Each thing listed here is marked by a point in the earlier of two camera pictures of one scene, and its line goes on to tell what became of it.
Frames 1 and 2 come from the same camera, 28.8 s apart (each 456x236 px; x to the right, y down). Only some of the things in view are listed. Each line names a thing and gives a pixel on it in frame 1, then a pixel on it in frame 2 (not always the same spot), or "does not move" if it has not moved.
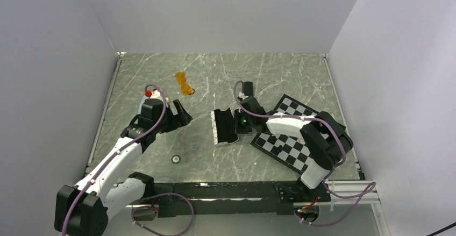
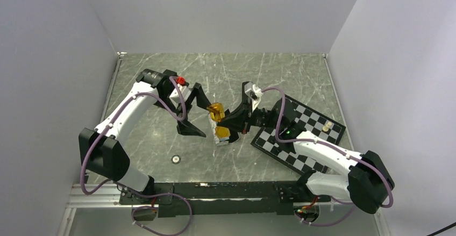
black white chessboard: (291, 151) does not move
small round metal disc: (176, 159) does not move
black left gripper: (182, 119) -> (184, 126)
